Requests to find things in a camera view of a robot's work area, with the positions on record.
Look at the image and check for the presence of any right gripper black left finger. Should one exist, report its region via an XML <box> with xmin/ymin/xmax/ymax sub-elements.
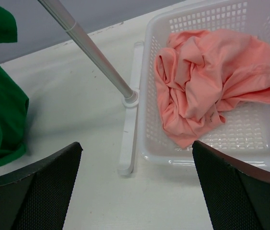
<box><xmin>0</xmin><ymin>142</ymin><xmax>82</xmax><ymax>230</ymax></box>

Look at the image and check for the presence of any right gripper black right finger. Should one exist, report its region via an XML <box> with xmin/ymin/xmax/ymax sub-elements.
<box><xmin>192</xmin><ymin>141</ymin><xmax>270</xmax><ymax>230</ymax></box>

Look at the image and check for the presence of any pink t shirt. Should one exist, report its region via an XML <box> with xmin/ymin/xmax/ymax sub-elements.
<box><xmin>154</xmin><ymin>29</ymin><xmax>270</xmax><ymax>148</ymax></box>

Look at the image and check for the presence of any white plastic laundry basket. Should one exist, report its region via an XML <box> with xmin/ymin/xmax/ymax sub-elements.
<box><xmin>137</xmin><ymin>0</ymin><xmax>270</xmax><ymax>169</ymax></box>

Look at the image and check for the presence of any white metal clothes rack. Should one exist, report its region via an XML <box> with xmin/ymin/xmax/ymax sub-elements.
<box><xmin>38</xmin><ymin>0</ymin><xmax>144</xmax><ymax>177</ymax></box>

